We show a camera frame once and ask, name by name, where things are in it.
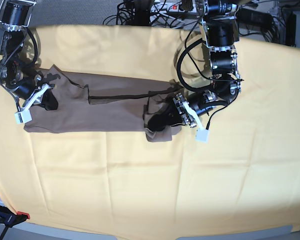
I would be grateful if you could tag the black stand column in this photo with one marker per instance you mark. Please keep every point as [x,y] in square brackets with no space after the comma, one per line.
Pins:
[141,13]

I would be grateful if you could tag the white power strip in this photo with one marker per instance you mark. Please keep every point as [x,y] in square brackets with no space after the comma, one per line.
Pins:
[172,9]

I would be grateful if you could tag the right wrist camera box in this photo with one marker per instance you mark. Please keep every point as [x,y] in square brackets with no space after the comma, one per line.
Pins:
[23,117]

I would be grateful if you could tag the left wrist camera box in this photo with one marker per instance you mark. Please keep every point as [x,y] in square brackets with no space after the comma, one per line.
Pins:
[202,135]

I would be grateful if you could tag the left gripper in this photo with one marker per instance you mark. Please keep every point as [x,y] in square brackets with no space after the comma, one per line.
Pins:
[171,116]

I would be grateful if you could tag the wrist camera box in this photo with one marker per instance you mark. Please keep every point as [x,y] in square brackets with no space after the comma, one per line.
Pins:
[23,117]
[202,135]

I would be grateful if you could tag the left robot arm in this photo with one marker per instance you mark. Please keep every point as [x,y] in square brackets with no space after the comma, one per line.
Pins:
[217,21]

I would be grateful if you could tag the black box right edge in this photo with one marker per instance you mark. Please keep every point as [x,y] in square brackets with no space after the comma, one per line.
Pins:
[290,31]

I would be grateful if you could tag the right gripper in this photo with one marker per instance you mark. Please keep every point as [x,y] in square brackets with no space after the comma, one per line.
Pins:
[27,87]

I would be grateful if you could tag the yellow tablecloth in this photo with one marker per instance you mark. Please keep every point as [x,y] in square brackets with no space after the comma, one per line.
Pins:
[245,178]

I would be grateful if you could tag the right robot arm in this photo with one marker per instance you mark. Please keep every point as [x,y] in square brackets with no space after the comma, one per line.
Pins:
[19,53]

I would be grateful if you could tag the black power adapter brick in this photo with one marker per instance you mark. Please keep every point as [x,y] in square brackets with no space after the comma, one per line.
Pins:
[254,18]

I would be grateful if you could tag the brown T-shirt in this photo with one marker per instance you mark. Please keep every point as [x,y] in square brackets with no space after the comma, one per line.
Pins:
[103,103]

